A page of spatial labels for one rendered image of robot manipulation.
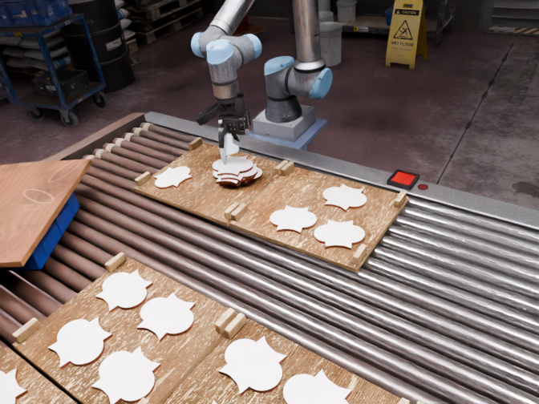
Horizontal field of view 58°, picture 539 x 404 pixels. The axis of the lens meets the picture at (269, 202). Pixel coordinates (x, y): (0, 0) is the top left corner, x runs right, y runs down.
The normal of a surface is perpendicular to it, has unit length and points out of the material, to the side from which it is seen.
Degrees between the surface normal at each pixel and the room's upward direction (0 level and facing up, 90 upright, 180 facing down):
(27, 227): 0
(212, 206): 0
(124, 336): 0
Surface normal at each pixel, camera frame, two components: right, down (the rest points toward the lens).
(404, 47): -0.58, 0.34
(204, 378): -0.10, -0.80
